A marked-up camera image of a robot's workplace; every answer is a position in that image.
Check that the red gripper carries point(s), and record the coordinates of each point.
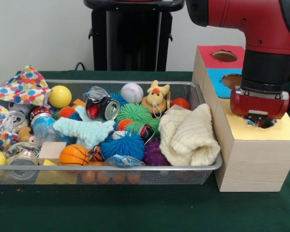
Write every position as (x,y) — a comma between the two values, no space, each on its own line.
(256,104)

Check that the cream muslin cloth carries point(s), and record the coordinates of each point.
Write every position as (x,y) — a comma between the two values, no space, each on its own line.
(188,135)

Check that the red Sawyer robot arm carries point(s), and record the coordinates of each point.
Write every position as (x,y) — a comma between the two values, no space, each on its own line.
(256,24)

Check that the wooden box with three holes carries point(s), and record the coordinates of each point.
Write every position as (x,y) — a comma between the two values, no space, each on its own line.
(251,164)

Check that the silver mesh bin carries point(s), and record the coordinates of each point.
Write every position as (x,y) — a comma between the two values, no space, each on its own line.
(111,167)

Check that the red orange ball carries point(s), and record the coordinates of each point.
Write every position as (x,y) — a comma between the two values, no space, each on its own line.
(181,103)

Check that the yellow plush chick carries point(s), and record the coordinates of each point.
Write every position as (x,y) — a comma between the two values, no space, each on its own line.
(155,96)

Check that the green spiky puffer ball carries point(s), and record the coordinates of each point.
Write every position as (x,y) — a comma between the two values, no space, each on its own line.
(134,113)

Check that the white toy baseball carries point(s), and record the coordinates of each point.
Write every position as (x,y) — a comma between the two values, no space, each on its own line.
(132,93)

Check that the blue spiky puffer ball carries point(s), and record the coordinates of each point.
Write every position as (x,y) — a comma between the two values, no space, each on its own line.
(123,147)

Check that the dark green table cloth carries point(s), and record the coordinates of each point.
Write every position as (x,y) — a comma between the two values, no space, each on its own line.
(135,210)

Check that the light blue muslin cloth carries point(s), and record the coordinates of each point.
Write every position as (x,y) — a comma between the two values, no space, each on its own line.
(87,130)

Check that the orange toy basketball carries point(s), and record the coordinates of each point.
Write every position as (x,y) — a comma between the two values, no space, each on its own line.
(73,155)

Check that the yellow ball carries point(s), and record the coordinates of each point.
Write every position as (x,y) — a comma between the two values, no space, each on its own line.
(60,96)

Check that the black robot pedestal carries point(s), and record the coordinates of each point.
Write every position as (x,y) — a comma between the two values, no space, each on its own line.
(135,36)

